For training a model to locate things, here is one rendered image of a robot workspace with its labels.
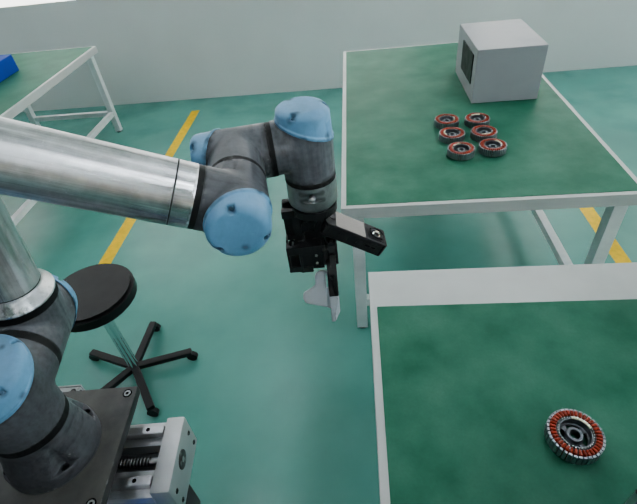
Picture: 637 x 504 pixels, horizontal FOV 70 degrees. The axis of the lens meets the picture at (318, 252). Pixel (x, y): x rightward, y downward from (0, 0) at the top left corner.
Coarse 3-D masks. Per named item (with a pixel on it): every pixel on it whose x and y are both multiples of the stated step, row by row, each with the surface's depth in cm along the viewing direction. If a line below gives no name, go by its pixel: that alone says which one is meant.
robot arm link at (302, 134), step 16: (304, 96) 62; (288, 112) 58; (304, 112) 58; (320, 112) 58; (272, 128) 60; (288, 128) 59; (304, 128) 58; (320, 128) 59; (288, 144) 60; (304, 144) 60; (320, 144) 60; (288, 160) 61; (304, 160) 61; (320, 160) 62; (288, 176) 64; (304, 176) 63; (320, 176) 63
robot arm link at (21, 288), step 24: (0, 216) 62; (0, 240) 63; (0, 264) 64; (24, 264) 68; (0, 288) 66; (24, 288) 69; (48, 288) 72; (0, 312) 68; (24, 312) 69; (48, 312) 72; (72, 312) 79; (48, 336) 71
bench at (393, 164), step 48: (384, 48) 307; (432, 48) 298; (384, 96) 246; (432, 96) 240; (384, 144) 206; (432, 144) 201; (528, 144) 194; (576, 144) 190; (384, 192) 176; (432, 192) 173; (480, 192) 170; (528, 192) 168; (576, 192) 165; (624, 192) 162
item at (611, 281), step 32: (384, 288) 138; (416, 288) 137; (448, 288) 135; (480, 288) 134; (512, 288) 133; (544, 288) 132; (576, 288) 131; (608, 288) 129; (384, 448) 101; (384, 480) 96
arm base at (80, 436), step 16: (64, 416) 71; (80, 416) 75; (96, 416) 79; (64, 432) 71; (80, 432) 73; (96, 432) 76; (32, 448) 67; (48, 448) 69; (64, 448) 71; (80, 448) 73; (96, 448) 76; (16, 464) 68; (32, 464) 68; (48, 464) 69; (64, 464) 72; (80, 464) 73; (16, 480) 70; (32, 480) 69; (48, 480) 70; (64, 480) 72
